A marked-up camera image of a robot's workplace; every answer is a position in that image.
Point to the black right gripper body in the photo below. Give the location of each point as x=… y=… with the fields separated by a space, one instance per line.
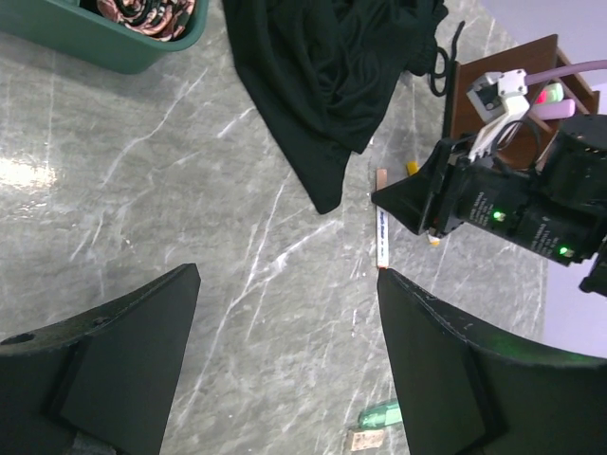
x=555 y=213

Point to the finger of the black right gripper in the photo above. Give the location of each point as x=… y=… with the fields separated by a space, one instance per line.
x=414 y=201

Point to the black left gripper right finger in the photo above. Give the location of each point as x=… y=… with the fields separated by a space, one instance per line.
x=465 y=386

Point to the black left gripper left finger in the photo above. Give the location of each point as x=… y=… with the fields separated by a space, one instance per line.
x=109 y=373

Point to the yellow cap white marker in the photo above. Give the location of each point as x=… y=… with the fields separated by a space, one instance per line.
x=412 y=168

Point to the peach cap white marker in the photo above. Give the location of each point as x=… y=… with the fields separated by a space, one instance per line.
x=382 y=224

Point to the brown wooden desk organizer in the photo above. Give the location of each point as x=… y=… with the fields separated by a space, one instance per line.
x=544 y=62

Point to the purple pastel highlighter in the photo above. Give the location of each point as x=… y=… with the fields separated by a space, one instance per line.
x=553 y=110

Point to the green pastel highlighter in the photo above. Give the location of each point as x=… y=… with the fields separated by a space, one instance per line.
x=556 y=92

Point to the green correction tape dispenser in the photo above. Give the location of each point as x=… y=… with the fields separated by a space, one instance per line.
x=380 y=416

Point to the beige eraser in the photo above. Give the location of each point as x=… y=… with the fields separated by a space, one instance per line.
x=359 y=439

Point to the pink brown rolled tie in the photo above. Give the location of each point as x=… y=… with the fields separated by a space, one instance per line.
x=161 y=20

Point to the green compartment tray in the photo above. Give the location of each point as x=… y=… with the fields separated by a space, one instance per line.
x=77 y=28

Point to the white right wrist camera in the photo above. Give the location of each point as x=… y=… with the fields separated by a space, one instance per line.
x=499 y=99

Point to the black drawstring shorts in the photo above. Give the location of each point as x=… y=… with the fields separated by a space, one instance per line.
x=322 y=73

